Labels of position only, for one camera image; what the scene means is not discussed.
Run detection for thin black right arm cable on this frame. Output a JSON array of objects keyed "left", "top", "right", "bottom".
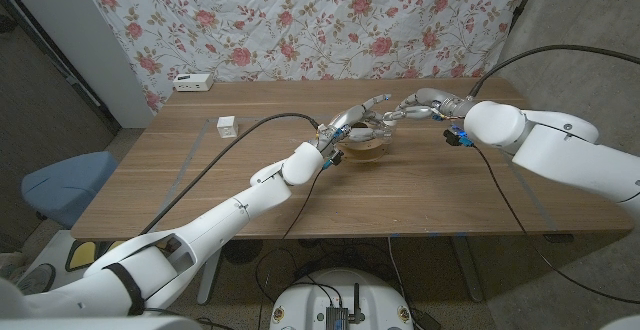
[{"left": 469, "top": 144, "right": 640, "bottom": 305}]

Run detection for white wall panel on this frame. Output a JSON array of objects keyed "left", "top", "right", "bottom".
[{"left": 0, "top": 0, "right": 155, "bottom": 130}]

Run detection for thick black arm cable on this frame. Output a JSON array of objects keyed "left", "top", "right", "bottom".
[
  {"left": 138, "top": 112, "right": 321, "bottom": 236},
  {"left": 467, "top": 44, "right": 640, "bottom": 100}
]

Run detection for black antenna box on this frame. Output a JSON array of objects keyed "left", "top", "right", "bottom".
[{"left": 325, "top": 283, "right": 366, "bottom": 330}]

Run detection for white power strip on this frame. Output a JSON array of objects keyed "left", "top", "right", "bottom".
[{"left": 172, "top": 72, "right": 215, "bottom": 93}]

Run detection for white floor mat yellow shapes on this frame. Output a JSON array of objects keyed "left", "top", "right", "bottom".
[{"left": 33, "top": 229, "right": 131, "bottom": 281}]

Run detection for grey sneaker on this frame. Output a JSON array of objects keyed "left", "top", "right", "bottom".
[{"left": 13, "top": 262, "right": 57, "bottom": 299}]

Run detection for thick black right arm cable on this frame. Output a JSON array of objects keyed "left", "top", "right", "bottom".
[{"left": 467, "top": 44, "right": 640, "bottom": 100}]

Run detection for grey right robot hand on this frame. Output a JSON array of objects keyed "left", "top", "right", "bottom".
[{"left": 384, "top": 87, "right": 476, "bottom": 124}]

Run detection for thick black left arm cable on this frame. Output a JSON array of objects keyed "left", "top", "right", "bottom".
[{"left": 138, "top": 112, "right": 321, "bottom": 236}]

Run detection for cardboard filament reel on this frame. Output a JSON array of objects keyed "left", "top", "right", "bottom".
[{"left": 332, "top": 112, "right": 392, "bottom": 164}]

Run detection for floral backdrop cloth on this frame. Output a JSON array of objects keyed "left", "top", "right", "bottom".
[{"left": 79, "top": 0, "right": 534, "bottom": 114}]

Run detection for white table leg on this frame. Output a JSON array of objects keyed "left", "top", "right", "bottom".
[{"left": 196, "top": 244, "right": 225, "bottom": 306}]

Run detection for white robot torso base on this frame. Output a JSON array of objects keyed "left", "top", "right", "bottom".
[{"left": 268, "top": 268, "right": 415, "bottom": 330}]

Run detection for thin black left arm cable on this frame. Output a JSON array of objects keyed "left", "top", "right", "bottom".
[{"left": 254, "top": 167, "right": 326, "bottom": 330}]

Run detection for small white cube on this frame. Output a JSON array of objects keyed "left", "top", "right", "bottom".
[{"left": 216, "top": 115, "right": 240, "bottom": 140}]

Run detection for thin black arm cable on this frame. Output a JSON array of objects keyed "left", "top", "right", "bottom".
[
  {"left": 469, "top": 144, "right": 640, "bottom": 305},
  {"left": 254, "top": 167, "right": 326, "bottom": 330}
]

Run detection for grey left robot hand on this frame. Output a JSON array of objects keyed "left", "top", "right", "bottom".
[{"left": 314, "top": 93, "right": 399, "bottom": 155}]

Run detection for blue stool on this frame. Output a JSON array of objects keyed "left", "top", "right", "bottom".
[{"left": 20, "top": 150, "right": 119, "bottom": 230}]

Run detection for grey table leg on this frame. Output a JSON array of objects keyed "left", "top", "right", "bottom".
[{"left": 451, "top": 236, "right": 484, "bottom": 304}]

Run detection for grey tape outline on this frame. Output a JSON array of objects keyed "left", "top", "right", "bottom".
[{"left": 148, "top": 109, "right": 559, "bottom": 236}]

